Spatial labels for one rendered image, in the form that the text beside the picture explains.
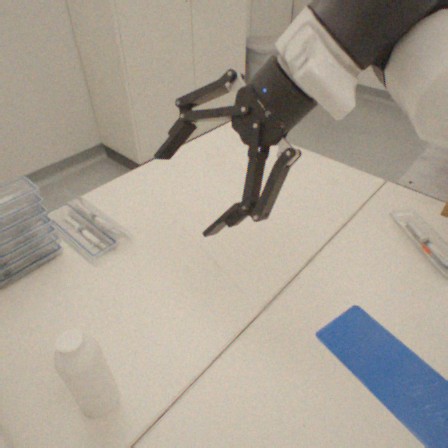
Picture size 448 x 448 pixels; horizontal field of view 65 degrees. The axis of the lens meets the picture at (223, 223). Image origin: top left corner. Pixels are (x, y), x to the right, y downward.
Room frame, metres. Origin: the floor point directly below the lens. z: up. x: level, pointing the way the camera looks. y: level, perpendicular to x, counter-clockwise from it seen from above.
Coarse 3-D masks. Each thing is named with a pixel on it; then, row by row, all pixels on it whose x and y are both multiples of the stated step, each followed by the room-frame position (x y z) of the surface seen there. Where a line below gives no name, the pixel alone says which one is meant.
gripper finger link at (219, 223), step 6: (234, 204) 0.35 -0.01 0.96; (240, 204) 0.35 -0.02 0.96; (228, 210) 0.35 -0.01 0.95; (234, 210) 0.34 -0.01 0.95; (222, 216) 0.35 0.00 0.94; (228, 216) 0.34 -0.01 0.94; (216, 222) 0.35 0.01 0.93; (222, 222) 0.35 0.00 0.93; (210, 228) 0.35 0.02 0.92; (216, 228) 0.35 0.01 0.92; (222, 228) 0.36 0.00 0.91; (204, 234) 0.35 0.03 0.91; (210, 234) 0.35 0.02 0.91
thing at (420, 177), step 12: (432, 144) 0.90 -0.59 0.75; (432, 156) 0.83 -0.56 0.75; (444, 156) 0.83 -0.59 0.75; (420, 168) 0.77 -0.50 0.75; (432, 168) 0.77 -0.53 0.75; (444, 168) 0.77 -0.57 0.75; (408, 180) 0.71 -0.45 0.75; (420, 180) 0.71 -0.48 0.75; (432, 180) 0.71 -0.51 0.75; (444, 180) 0.71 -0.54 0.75; (420, 192) 0.67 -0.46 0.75; (432, 192) 0.66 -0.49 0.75; (444, 192) 0.66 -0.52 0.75
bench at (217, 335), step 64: (128, 192) 0.66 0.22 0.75; (192, 192) 0.66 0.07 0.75; (320, 192) 0.66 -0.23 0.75; (384, 192) 0.66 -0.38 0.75; (64, 256) 0.46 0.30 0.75; (128, 256) 0.46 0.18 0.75; (192, 256) 0.46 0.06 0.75; (256, 256) 0.46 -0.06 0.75; (320, 256) 0.46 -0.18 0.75; (384, 256) 0.46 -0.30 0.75; (0, 320) 0.32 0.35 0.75; (64, 320) 0.32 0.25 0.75; (128, 320) 0.32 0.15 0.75; (192, 320) 0.32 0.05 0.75; (256, 320) 0.32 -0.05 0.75; (320, 320) 0.32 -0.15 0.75; (384, 320) 0.32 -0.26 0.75; (0, 384) 0.22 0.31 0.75; (64, 384) 0.22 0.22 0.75; (128, 384) 0.22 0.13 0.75; (192, 384) 0.22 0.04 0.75; (256, 384) 0.22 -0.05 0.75; (320, 384) 0.22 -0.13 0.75
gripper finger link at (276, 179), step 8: (288, 152) 0.35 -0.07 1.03; (280, 160) 0.35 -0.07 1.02; (288, 160) 0.35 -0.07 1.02; (296, 160) 0.36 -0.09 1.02; (272, 168) 0.35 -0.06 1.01; (280, 168) 0.35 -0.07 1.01; (288, 168) 0.36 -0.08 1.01; (272, 176) 0.35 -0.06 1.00; (280, 176) 0.35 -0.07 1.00; (272, 184) 0.34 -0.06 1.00; (280, 184) 0.35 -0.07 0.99; (264, 192) 0.34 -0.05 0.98; (272, 192) 0.34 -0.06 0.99; (264, 200) 0.33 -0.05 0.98; (272, 200) 0.34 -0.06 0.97; (256, 208) 0.33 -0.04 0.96; (264, 208) 0.33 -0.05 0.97; (272, 208) 0.34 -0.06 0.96; (256, 216) 0.33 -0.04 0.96
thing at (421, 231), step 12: (396, 216) 0.55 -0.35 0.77; (408, 216) 0.55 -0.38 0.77; (420, 216) 0.55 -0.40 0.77; (408, 228) 0.51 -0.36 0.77; (420, 228) 0.51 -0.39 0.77; (432, 228) 0.51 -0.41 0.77; (420, 240) 0.48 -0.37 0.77; (432, 240) 0.48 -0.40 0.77; (444, 240) 0.48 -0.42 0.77; (432, 252) 0.45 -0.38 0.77; (444, 252) 0.45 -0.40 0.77; (444, 264) 0.42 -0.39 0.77
